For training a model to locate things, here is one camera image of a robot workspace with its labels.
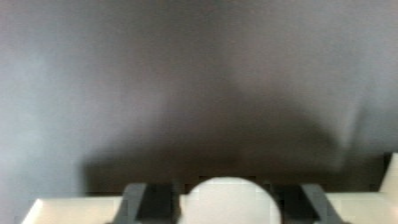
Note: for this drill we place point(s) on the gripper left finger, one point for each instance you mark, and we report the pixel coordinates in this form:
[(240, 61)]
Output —
[(148, 204)]

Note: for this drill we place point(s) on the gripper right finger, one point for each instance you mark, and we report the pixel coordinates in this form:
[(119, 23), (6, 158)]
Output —
[(304, 205)]

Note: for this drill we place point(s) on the white door panel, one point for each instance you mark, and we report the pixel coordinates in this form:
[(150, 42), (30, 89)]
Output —
[(228, 201)]

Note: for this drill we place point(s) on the white cabinet body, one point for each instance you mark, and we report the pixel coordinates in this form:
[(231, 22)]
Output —
[(167, 89)]

